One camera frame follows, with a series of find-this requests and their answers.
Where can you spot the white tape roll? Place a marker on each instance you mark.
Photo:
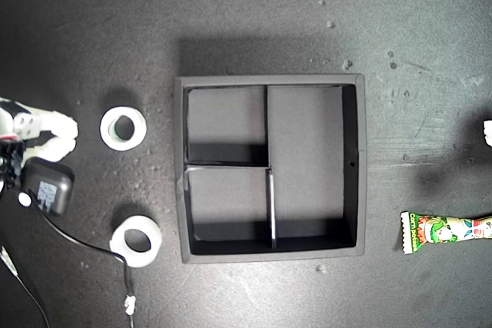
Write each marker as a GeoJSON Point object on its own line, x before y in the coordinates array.
{"type": "Point", "coordinates": [107, 140]}
{"type": "Point", "coordinates": [153, 252]}

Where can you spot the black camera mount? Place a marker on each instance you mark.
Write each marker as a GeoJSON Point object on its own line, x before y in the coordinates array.
{"type": "Point", "coordinates": [9, 166]}

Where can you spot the green printed snack bar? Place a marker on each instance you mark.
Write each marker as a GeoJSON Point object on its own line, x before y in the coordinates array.
{"type": "Point", "coordinates": [442, 228]}

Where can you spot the black compartment tray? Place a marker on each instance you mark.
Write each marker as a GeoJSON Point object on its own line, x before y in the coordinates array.
{"type": "Point", "coordinates": [307, 143]}

